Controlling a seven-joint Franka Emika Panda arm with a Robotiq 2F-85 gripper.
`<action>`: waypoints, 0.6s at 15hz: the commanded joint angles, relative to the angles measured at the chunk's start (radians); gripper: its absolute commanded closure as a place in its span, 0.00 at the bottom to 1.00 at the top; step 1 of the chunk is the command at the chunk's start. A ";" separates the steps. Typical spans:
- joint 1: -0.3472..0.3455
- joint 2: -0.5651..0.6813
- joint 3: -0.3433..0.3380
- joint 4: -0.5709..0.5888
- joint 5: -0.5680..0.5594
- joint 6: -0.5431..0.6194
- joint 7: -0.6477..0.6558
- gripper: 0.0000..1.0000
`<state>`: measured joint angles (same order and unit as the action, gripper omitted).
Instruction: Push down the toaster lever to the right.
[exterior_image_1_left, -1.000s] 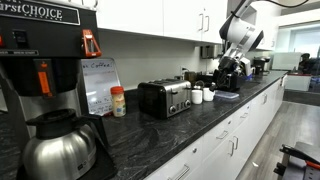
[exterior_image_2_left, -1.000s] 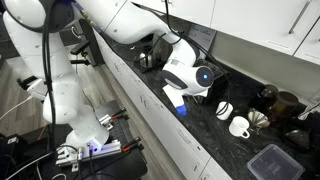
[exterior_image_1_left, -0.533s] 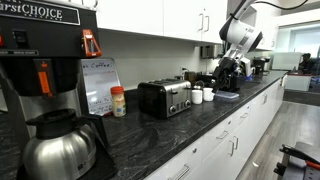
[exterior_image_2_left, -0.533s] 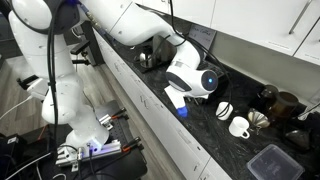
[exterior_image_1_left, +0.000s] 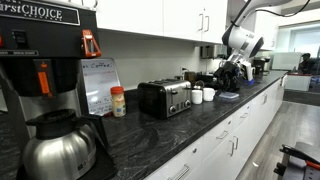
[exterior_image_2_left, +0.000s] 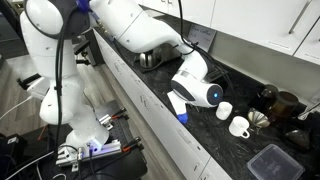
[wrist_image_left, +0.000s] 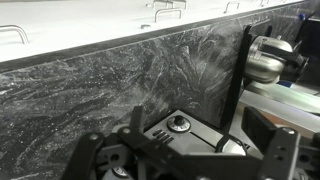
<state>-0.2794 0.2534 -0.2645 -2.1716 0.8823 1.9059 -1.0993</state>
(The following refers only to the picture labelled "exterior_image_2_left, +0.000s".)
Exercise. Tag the black and steel toaster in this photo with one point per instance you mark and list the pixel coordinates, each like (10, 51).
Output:
(218, 79)

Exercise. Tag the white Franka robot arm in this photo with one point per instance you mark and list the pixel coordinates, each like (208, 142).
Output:
(46, 50)

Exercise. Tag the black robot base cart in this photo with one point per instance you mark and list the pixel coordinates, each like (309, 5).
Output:
(126, 166)

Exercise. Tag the white wrist piece blue tip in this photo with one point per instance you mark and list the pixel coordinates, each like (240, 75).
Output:
(176, 105)

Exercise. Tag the white lower cabinets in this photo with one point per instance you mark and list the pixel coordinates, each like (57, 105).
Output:
(160, 120)

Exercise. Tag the white cabinets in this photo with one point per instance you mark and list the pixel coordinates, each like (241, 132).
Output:
(160, 120)
(250, 20)

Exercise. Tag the steel coffee carafe black lid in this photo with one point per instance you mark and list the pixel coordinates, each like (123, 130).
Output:
(146, 60)

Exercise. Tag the black commercial coffee brewer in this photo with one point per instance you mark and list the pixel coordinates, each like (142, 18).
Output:
(163, 55)

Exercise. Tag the laminated paper sign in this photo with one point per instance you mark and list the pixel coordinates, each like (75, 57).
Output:
(201, 37)

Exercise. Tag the steel funnel dripper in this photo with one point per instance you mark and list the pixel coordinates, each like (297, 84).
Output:
(258, 118)

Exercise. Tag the dark coffee grinder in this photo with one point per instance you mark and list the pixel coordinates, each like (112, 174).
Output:
(266, 98)

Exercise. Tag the white upper cabinets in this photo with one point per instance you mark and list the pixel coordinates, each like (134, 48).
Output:
(250, 20)

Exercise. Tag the amber glass jar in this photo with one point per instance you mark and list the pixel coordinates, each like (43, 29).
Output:
(285, 106)

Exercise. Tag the black cone dripper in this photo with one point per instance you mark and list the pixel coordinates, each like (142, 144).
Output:
(298, 140)

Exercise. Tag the black countertop organizer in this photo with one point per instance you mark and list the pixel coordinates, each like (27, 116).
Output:
(308, 128)

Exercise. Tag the black box on floor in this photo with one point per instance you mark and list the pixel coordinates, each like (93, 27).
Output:
(9, 146)

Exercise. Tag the black tripod pole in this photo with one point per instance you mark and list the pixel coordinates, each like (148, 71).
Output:
(10, 20)

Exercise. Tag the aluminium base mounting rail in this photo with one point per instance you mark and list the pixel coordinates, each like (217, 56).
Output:
(106, 150)

